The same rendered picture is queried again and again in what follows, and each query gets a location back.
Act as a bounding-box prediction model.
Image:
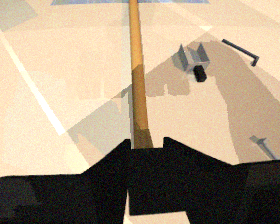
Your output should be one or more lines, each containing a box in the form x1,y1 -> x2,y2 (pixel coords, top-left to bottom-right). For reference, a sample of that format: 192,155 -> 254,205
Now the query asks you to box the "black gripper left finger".
0,139 -> 131,224

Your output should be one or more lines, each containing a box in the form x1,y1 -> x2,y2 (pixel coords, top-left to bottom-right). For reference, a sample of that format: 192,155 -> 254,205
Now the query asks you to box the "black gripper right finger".
163,137 -> 280,224

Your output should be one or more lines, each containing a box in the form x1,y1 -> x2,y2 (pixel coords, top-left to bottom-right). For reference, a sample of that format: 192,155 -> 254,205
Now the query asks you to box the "silver metal screw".
257,138 -> 280,160

